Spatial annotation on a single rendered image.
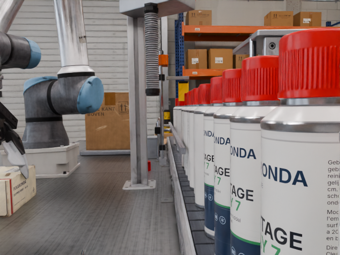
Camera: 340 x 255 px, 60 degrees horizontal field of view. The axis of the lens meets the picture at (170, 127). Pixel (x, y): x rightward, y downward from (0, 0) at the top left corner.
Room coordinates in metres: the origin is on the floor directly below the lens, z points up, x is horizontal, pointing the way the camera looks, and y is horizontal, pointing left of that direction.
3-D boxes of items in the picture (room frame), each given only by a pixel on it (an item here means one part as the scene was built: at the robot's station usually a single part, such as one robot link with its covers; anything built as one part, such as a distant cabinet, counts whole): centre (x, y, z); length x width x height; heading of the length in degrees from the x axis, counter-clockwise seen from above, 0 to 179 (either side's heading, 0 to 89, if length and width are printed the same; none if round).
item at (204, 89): (0.50, -0.07, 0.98); 0.05 x 0.05 x 0.20
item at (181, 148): (1.16, -0.01, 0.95); 1.07 x 0.01 x 0.01; 2
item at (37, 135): (1.01, 0.42, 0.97); 0.15 x 0.15 x 0.10
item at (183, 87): (0.87, -0.04, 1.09); 0.03 x 0.01 x 0.06; 92
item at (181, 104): (1.11, -0.05, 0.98); 0.05 x 0.05 x 0.20
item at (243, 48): (0.45, -0.17, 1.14); 0.14 x 0.11 x 0.01; 2
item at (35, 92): (1.01, 0.42, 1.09); 0.13 x 0.12 x 0.14; 75
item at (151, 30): (0.70, 0.04, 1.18); 0.04 x 0.04 x 0.21
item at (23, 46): (0.74, 0.39, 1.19); 0.11 x 0.11 x 0.08; 75
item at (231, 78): (0.31, -0.07, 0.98); 0.05 x 0.05 x 0.20
